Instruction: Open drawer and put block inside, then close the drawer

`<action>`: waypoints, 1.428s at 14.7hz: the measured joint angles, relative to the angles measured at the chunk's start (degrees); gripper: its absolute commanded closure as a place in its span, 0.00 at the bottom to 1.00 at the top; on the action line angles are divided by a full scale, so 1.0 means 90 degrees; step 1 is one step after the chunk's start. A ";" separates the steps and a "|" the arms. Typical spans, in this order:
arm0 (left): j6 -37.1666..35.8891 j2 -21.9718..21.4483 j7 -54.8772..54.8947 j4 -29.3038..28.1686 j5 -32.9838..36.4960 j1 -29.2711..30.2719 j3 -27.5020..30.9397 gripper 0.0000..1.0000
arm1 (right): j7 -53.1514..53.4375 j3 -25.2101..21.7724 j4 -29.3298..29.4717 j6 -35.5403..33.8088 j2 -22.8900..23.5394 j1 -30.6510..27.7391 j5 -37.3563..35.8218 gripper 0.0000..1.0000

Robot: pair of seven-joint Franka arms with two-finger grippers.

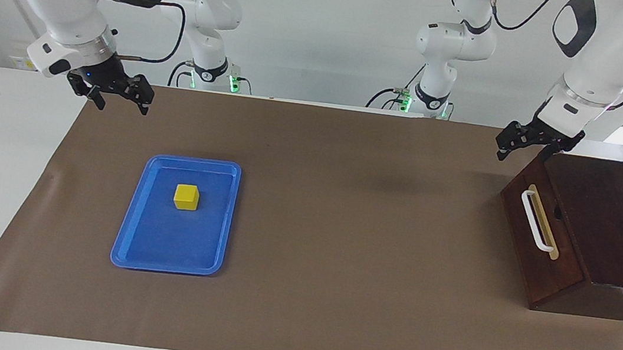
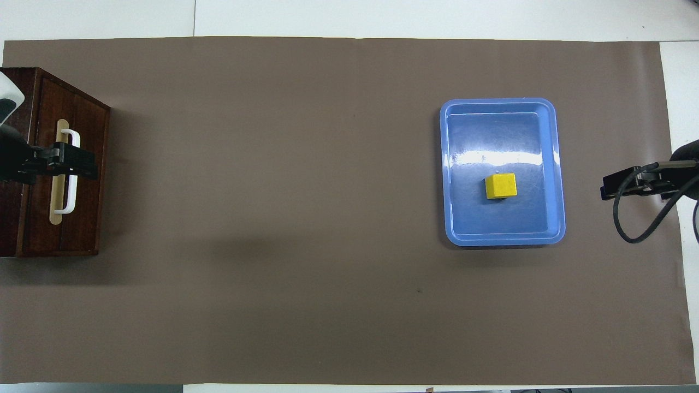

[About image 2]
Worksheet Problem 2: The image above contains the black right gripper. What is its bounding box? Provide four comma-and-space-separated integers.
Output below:
600, 139, 699, 203

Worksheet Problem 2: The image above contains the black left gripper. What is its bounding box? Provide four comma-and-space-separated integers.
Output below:
0, 126, 99, 184

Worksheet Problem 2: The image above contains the wooden drawer with white handle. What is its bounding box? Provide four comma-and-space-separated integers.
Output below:
26, 75, 111, 256

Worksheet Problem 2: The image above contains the yellow cube block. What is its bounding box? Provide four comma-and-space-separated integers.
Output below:
485, 172, 518, 200

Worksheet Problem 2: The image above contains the dark wooden cabinet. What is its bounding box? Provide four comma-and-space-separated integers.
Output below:
0, 67, 111, 258

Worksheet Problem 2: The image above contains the blue plastic tray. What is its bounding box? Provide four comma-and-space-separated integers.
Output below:
440, 98, 566, 247

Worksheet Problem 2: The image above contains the brown table mat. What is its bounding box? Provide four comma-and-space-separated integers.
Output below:
0, 36, 690, 386

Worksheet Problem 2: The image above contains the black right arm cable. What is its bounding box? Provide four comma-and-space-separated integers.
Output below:
613, 162, 699, 244

